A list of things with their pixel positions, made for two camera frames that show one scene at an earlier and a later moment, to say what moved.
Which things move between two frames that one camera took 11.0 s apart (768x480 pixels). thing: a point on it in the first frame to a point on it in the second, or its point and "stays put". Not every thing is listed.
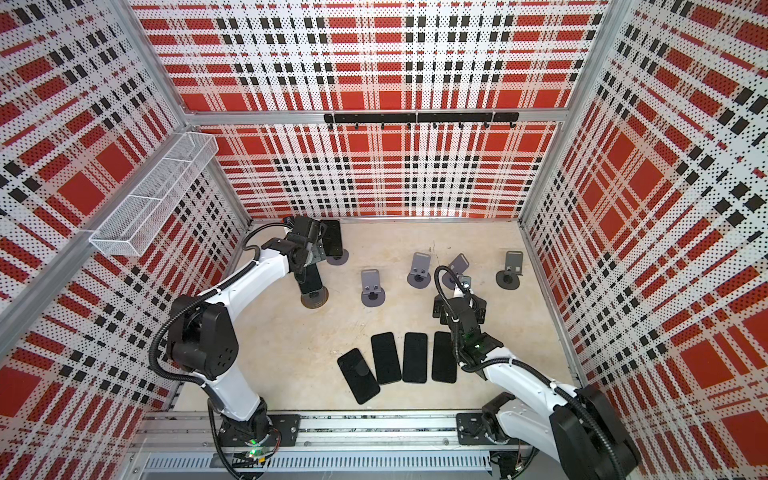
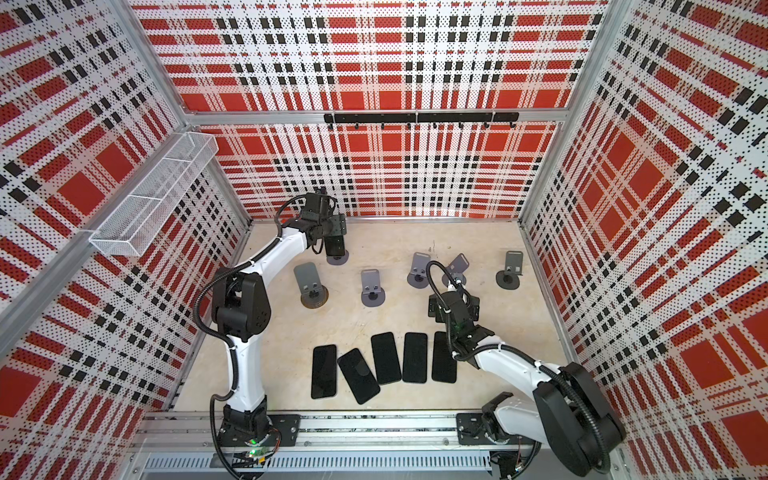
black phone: [312, 280] to [324, 372]
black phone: [332, 239] stays put
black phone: [444, 366] stays put
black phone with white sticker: [357, 375] stays put
